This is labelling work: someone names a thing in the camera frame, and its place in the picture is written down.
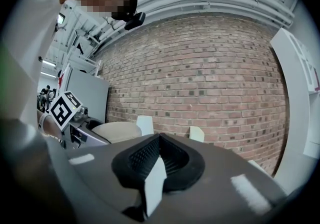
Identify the tan oval object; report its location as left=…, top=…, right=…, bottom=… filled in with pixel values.
left=90, top=121, right=143, bottom=144

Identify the person's white shirt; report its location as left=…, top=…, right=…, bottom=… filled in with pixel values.
left=0, top=0, right=75, bottom=131

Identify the black head-mounted camera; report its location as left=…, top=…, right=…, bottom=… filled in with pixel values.
left=124, top=11, right=147, bottom=32

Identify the white file box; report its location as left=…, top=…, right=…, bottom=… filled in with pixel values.
left=188, top=125, right=206, bottom=143

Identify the white shelf cabinet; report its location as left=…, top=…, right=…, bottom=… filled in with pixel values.
left=269, top=27, right=320, bottom=160

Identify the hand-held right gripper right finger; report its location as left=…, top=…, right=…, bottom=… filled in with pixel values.
left=149, top=132, right=287, bottom=224

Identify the grey partition panel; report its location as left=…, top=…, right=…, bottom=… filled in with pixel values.
left=65, top=67, right=111, bottom=125

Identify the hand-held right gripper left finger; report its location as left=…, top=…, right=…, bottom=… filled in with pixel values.
left=64, top=132, right=161, bottom=222

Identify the white smartwatch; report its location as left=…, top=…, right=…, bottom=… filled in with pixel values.
left=37, top=113, right=49, bottom=129

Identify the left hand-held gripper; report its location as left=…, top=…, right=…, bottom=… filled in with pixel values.
left=48, top=90, right=111, bottom=150

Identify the person's left forearm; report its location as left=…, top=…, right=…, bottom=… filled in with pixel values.
left=36, top=112, right=63, bottom=139

